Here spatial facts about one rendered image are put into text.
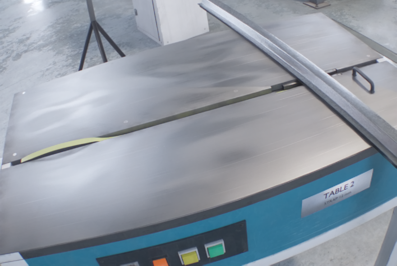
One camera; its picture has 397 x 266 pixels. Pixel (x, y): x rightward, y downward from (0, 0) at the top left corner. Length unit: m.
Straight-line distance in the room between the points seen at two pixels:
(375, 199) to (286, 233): 0.21
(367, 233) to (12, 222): 1.20
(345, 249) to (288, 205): 0.80
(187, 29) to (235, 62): 1.93
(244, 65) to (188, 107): 0.18
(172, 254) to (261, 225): 0.15
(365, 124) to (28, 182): 0.62
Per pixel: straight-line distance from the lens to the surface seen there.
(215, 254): 0.69
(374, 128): 0.72
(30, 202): 0.73
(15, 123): 0.98
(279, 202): 0.68
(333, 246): 1.48
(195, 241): 0.67
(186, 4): 2.81
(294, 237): 0.78
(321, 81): 0.83
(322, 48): 1.01
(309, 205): 0.72
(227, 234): 0.68
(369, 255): 1.47
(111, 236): 0.63
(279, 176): 0.66
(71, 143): 0.81
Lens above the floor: 1.19
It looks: 34 degrees down
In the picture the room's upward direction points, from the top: 9 degrees counter-clockwise
